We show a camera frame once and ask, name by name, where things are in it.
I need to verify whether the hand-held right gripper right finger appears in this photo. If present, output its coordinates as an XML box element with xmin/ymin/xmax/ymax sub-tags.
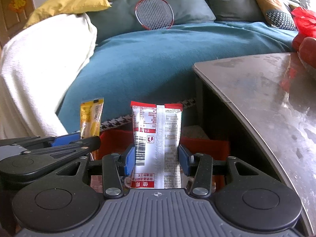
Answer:
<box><xmin>178</xmin><ymin>144</ymin><xmax>257</xmax><ymax>197</ymax></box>

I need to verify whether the wooden door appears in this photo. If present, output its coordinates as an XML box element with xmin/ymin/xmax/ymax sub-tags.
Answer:
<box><xmin>0</xmin><ymin>0</ymin><xmax>33</xmax><ymax>48</ymax></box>

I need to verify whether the red plastic bag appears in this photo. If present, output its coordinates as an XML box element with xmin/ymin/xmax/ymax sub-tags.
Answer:
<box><xmin>291</xmin><ymin>7</ymin><xmax>316</xmax><ymax>51</ymax></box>

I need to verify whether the blue sofa cover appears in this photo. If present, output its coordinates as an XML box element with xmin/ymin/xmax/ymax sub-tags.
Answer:
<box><xmin>57</xmin><ymin>20</ymin><xmax>300</xmax><ymax>130</ymax></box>

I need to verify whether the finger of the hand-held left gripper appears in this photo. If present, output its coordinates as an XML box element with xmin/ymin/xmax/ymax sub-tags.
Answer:
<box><xmin>7</xmin><ymin>133</ymin><xmax>82</xmax><ymax>151</ymax></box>
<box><xmin>21</xmin><ymin>136</ymin><xmax>102</xmax><ymax>165</ymax></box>

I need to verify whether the grey cushion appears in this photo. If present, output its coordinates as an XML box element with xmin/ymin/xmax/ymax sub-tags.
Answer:
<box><xmin>206</xmin><ymin>0</ymin><xmax>269</xmax><ymax>22</ymax></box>

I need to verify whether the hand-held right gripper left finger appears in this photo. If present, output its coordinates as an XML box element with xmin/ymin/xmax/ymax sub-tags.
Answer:
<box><xmin>53</xmin><ymin>146</ymin><xmax>136</xmax><ymax>199</ymax></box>

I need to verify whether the red white snack packet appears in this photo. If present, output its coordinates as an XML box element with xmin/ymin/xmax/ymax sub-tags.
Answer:
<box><xmin>130</xmin><ymin>101</ymin><xmax>183</xmax><ymax>189</ymax></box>

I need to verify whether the teal cushion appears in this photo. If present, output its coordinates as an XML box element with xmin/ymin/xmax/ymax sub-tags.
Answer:
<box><xmin>86</xmin><ymin>0</ymin><xmax>217</xmax><ymax>45</ymax></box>

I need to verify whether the red badminton racket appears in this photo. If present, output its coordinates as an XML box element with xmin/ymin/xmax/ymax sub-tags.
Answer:
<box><xmin>134</xmin><ymin>0</ymin><xmax>175</xmax><ymax>30</ymax></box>

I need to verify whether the yellow pillow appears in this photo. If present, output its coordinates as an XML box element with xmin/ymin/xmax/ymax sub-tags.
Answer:
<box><xmin>23</xmin><ymin>0</ymin><xmax>112</xmax><ymax>29</ymax></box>

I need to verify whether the red door ornament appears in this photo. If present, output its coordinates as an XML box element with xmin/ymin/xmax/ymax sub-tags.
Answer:
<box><xmin>8</xmin><ymin>0</ymin><xmax>27</xmax><ymax>12</ymax></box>

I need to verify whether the dark coffee table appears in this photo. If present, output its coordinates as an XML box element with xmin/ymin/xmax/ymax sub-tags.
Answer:
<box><xmin>193</xmin><ymin>53</ymin><xmax>316</xmax><ymax>237</ymax></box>

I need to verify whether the yellow snack packet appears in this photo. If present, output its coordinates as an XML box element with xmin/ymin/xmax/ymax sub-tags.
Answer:
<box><xmin>80</xmin><ymin>97</ymin><xmax>104</xmax><ymax>139</ymax></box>

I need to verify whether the yellow patterned cushion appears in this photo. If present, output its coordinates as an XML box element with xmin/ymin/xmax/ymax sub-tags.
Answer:
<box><xmin>251</xmin><ymin>0</ymin><xmax>298</xmax><ymax>32</ymax></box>

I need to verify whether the white blanket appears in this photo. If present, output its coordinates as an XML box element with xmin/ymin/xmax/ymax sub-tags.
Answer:
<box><xmin>0</xmin><ymin>13</ymin><xmax>98</xmax><ymax>140</ymax></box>

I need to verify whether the red cardboard box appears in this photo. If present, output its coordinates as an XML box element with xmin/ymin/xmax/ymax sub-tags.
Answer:
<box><xmin>90</xmin><ymin>128</ymin><xmax>230</xmax><ymax>193</ymax></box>

